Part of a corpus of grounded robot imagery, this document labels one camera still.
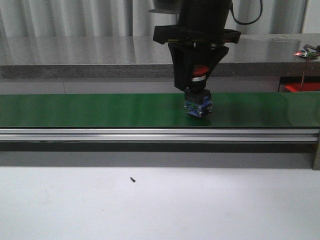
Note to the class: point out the grey curtain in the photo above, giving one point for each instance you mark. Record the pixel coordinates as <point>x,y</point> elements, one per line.
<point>122,18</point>

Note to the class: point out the small green circuit board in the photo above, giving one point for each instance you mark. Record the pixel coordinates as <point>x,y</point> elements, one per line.
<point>307,54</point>

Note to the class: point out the green conveyor belt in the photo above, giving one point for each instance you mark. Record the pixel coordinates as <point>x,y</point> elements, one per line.
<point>124,110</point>

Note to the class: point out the red plastic tray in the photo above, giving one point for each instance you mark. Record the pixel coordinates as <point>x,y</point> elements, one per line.
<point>308,87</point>

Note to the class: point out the grey stone counter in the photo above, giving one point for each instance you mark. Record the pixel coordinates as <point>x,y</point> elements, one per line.
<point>96,57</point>

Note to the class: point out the aluminium conveyor frame rail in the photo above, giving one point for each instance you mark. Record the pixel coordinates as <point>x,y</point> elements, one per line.
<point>253,148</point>

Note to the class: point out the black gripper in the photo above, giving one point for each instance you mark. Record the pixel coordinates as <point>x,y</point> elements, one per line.
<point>199,21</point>

